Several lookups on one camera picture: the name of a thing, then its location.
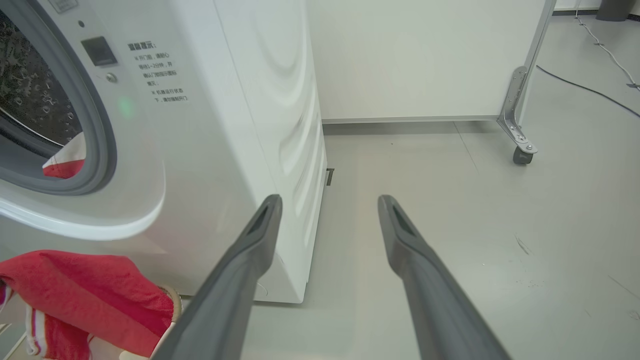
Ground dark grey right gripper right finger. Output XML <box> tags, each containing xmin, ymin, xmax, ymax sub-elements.
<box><xmin>377</xmin><ymin>194</ymin><xmax>512</xmax><ymax>360</ymax></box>

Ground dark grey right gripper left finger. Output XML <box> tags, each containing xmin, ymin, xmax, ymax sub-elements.
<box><xmin>150</xmin><ymin>194</ymin><xmax>284</xmax><ymax>360</ymax></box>

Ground red basketball jersey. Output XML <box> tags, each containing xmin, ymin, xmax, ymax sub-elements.
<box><xmin>0</xmin><ymin>132</ymin><xmax>176</xmax><ymax>360</ymax></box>

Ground cream perforated laundry basket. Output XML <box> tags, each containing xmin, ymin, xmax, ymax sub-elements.
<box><xmin>0</xmin><ymin>284</ymin><xmax>184</xmax><ymax>360</ymax></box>

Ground white washing machine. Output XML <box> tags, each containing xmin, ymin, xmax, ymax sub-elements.
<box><xmin>0</xmin><ymin>0</ymin><xmax>329</xmax><ymax>305</ymax></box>

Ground white partition panel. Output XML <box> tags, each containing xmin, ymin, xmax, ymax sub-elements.
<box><xmin>307</xmin><ymin>0</ymin><xmax>557</xmax><ymax>151</ymax></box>

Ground dark grey trash bin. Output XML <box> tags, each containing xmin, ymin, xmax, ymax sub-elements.
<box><xmin>594</xmin><ymin>0</ymin><xmax>636</xmax><ymax>22</ymax></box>

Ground black floor cable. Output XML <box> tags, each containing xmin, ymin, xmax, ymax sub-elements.
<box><xmin>536</xmin><ymin>64</ymin><xmax>640</xmax><ymax>120</ymax></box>

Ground white floor cable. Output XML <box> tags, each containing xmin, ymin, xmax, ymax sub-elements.
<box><xmin>573</xmin><ymin>0</ymin><xmax>640</xmax><ymax>92</ymax></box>

